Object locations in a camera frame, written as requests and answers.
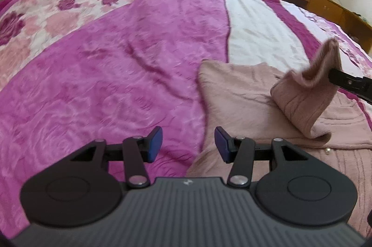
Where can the pink knitted sweater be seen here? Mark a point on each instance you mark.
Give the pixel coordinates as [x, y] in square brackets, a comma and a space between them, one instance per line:
[302, 107]

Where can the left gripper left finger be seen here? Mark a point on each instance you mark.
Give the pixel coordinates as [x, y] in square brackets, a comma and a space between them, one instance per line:
[89, 184]

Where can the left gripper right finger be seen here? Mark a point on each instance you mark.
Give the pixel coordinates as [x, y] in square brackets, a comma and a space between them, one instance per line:
[287, 182]

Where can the striped magenta floral bedspread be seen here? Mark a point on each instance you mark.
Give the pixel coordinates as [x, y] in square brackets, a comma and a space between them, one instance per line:
[76, 70]

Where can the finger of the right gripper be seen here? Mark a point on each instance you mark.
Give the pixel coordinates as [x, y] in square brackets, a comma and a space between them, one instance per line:
[361, 87]

